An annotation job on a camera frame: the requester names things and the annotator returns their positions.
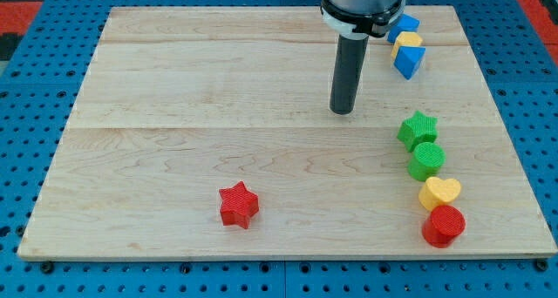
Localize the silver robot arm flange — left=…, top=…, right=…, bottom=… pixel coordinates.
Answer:
left=320, top=0, right=408, bottom=40

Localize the red star block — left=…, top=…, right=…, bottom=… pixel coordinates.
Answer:
left=219, top=181, right=259, bottom=229

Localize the green star block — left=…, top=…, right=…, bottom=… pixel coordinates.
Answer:
left=397, top=111, right=438, bottom=152

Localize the light wooden board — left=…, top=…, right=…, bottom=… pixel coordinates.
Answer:
left=18, top=6, right=557, bottom=262

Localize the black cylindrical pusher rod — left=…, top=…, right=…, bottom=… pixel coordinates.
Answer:
left=330, top=36, right=368, bottom=115

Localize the green cylinder block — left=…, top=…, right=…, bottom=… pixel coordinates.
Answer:
left=407, top=142, right=446, bottom=181

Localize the blue triangle block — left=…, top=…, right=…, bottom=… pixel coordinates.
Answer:
left=394, top=46, right=426, bottom=80

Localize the yellow pentagon block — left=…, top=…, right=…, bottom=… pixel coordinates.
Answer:
left=391, top=31, right=423, bottom=59

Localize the yellow heart block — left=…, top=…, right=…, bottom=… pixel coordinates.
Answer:
left=418, top=176, right=462, bottom=211

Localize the blue cube block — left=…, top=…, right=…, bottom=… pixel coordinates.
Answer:
left=387, top=14, right=420, bottom=44

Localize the red cylinder block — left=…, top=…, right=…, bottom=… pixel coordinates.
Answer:
left=422, top=205, right=466, bottom=248

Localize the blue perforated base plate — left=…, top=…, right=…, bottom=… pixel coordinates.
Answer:
left=1, top=0, right=557, bottom=297

